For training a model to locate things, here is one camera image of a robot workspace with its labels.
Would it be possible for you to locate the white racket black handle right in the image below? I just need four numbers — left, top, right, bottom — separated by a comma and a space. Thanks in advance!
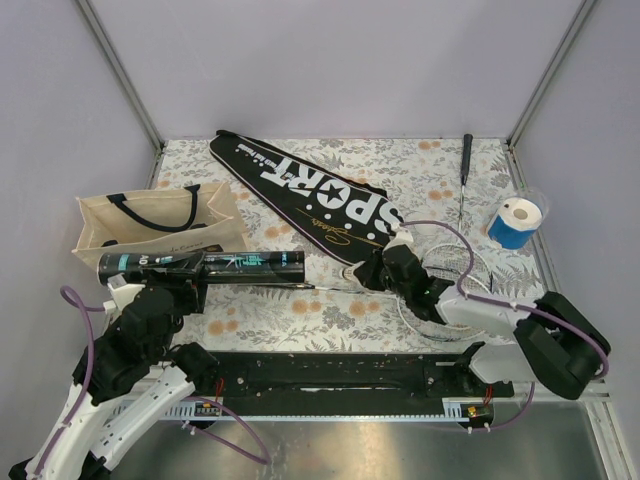
426, 133, 494, 293

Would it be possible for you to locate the black shuttlecock tube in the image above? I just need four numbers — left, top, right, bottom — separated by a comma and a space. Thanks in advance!
97, 251, 305, 285

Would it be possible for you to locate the floral table mat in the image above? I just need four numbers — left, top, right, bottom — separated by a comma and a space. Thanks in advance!
154, 139, 547, 352

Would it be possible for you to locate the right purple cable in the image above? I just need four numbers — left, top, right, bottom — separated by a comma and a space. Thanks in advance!
399, 220, 614, 431

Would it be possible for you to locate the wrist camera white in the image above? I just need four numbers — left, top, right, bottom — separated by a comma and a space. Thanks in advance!
383, 223, 415, 254
103, 274, 145, 314

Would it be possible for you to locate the blue wrapped toilet paper roll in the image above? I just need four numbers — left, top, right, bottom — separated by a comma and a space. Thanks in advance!
487, 197, 544, 250

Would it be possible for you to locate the beige canvas tote bag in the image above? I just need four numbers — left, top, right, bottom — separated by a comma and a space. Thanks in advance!
72, 182, 249, 270

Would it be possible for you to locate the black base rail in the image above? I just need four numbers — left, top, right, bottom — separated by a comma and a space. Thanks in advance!
196, 352, 514, 406

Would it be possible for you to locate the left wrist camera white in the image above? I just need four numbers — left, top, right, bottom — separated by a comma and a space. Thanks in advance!
103, 274, 145, 314

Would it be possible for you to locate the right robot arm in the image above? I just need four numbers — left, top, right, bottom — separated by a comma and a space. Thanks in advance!
343, 245, 611, 400

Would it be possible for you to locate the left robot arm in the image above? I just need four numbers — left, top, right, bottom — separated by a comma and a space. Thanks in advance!
9, 252, 218, 479

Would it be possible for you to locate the white shuttlecock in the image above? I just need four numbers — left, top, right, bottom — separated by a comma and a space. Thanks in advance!
340, 267, 357, 282

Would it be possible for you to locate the black sport racket cover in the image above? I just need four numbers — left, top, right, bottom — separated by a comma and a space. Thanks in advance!
209, 130, 402, 265

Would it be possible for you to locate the white slotted cable duct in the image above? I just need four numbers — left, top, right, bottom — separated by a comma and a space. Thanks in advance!
109, 399, 496, 421

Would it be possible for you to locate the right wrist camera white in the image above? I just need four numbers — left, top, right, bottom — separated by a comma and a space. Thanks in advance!
383, 223, 415, 254

